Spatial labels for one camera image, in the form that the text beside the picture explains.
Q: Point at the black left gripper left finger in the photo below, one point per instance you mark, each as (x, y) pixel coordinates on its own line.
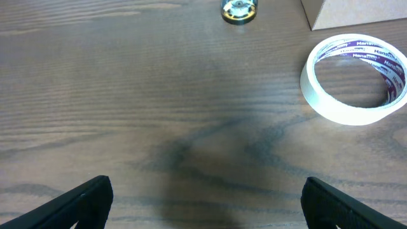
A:
(85, 206)

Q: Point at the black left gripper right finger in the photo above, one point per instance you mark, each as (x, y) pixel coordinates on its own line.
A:
(327, 207)

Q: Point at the white masking tape roll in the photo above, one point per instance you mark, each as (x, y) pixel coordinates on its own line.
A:
(385, 58)

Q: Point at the open cardboard box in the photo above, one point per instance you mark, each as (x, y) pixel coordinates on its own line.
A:
(326, 14)

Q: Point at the yellow correction tape dispenser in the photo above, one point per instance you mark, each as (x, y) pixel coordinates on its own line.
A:
(239, 12)

